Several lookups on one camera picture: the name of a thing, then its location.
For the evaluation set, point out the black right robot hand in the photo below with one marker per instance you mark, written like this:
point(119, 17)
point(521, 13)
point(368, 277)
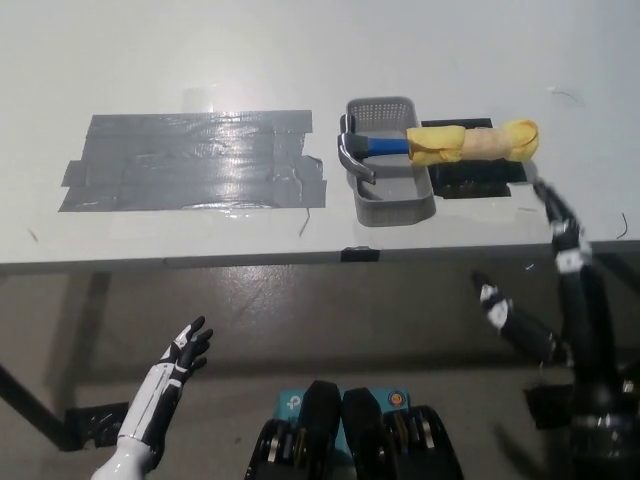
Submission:
point(580, 300)

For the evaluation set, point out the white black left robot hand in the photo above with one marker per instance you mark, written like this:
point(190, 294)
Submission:
point(165, 380)

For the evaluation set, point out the blue hammer with yellow wrap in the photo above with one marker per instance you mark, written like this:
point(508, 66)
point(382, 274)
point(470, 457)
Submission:
point(385, 146)

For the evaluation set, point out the robot legs with blue panel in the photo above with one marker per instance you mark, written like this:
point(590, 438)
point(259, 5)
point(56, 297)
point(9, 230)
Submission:
point(325, 430)

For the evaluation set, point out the dark diagonal table leg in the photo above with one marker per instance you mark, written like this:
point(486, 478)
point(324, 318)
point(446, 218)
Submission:
point(30, 402)

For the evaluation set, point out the black tape patch with square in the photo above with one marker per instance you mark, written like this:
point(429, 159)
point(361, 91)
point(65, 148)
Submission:
point(470, 180)

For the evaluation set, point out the gray plastic basket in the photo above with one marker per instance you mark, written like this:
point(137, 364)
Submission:
point(395, 192)

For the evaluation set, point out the small black tape strip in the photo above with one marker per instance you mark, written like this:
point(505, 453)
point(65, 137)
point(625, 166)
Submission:
point(361, 254)

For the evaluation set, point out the gray duct tape patch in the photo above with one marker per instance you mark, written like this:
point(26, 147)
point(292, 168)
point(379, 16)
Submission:
point(190, 160)

